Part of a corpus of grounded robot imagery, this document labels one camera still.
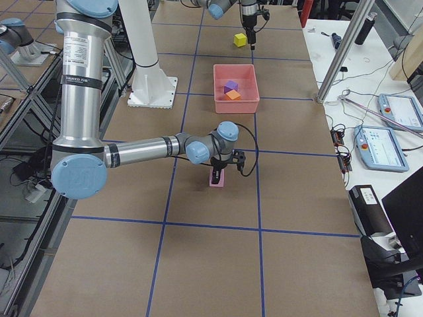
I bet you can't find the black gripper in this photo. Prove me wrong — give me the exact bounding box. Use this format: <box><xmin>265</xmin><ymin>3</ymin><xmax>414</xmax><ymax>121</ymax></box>
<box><xmin>210</xmin><ymin>150</ymin><xmax>246</xmax><ymax>185</ymax></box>
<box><xmin>243</xmin><ymin>15</ymin><xmax>257</xmax><ymax>50</ymax></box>

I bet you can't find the pink foam block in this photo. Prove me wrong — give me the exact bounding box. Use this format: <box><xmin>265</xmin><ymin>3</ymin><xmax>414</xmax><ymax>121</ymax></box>
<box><xmin>209</xmin><ymin>169</ymin><xmax>225</xmax><ymax>188</ymax></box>

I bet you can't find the purple foam block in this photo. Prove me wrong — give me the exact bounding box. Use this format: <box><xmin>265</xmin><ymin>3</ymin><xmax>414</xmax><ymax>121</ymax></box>
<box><xmin>223</xmin><ymin>80</ymin><xmax>239</xmax><ymax>94</ymax></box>

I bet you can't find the orange foam block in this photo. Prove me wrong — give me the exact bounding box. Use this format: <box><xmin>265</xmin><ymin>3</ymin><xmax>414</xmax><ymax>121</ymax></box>
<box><xmin>224</xmin><ymin>90</ymin><xmax>241</xmax><ymax>101</ymax></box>

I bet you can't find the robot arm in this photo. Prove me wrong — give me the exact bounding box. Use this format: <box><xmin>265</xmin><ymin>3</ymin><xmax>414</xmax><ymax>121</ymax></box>
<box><xmin>51</xmin><ymin>1</ymin><xmax>245</xmax><ymax>199</ymax></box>
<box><xmin>180</xmin><ymin>0</ymin><xmax>267</xmax><ymax>51</ymax></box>

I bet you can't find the pink plastic bin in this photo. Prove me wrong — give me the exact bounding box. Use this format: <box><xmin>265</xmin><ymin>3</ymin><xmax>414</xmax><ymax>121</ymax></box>
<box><xmin>213</xmin><ymin>64</ymin><xmax>260</xmax><ymax>114</ymax></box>

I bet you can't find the yellow foam block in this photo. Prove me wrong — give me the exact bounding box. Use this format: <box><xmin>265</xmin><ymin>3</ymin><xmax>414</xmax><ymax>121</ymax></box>
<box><xmin>233</xmin><ymin>33</ymin><xmax>247</xmax><ymax>48</ymax></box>

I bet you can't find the grey reacher stick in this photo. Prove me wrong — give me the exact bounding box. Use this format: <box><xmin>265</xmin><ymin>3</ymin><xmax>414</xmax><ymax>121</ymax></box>
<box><xmin>339</xmin><ymin>95</ymin><xmax>422</xmax><ymax>135</ymax></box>

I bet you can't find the black water bottle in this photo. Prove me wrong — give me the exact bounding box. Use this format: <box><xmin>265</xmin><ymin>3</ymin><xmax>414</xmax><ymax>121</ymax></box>
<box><xmin>354</xmin><ymin>12</ymin><xmax>378</xmax><ymax>45</ymax></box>

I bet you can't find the black box with label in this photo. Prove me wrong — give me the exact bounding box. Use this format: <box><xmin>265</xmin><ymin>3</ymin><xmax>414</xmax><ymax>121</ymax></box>
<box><xmin>348</xmin><ymin>185</ymin><xmax>393</xmax><ymax>237</ymax></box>

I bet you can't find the near blue teach pendant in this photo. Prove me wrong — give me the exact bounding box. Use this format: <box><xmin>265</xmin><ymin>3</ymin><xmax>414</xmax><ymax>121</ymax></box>
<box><xmin>354</xmin><ymin>125</ymin><xmax>409</xmax><ymax>172</ymax></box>

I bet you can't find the blue teach pendant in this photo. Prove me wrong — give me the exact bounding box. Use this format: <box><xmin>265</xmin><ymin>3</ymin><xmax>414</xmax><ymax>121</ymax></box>
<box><xmin>354</xmin><ymin>125</ymin><xmax>409</xmax><ymax>172</ymax></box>
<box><xmin>377</xmin><ymin>94</ymin><xmax>422</xmax><ymax>132</ymax></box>

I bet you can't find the far blue teach pendant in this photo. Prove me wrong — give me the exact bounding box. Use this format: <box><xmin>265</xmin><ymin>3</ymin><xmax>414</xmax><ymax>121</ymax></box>
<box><xmin>377</xmin><ymin>94</ymin><xmax>422</xmax><ymax>132</ymax></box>

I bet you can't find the black monitor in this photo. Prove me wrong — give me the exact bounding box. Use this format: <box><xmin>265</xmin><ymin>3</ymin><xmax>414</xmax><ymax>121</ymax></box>
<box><xmin>382</xmin><ymin>168</ymin><xmax>422</xmax><ymax>258</ymax></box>

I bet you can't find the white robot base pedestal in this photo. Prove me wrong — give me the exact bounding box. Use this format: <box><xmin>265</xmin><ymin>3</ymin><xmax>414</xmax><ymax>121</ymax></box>
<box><xmin>118</xmin><ymin>0</ymin><xmax>178</xmax><ymax>109</ymax></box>

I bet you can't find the aluminium frame post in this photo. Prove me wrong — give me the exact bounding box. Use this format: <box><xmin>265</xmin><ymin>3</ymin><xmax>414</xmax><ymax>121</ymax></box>
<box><xmin>316</xmin><ymin>0</ymin><xmax>375</xmax><ymax>104</ymax></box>

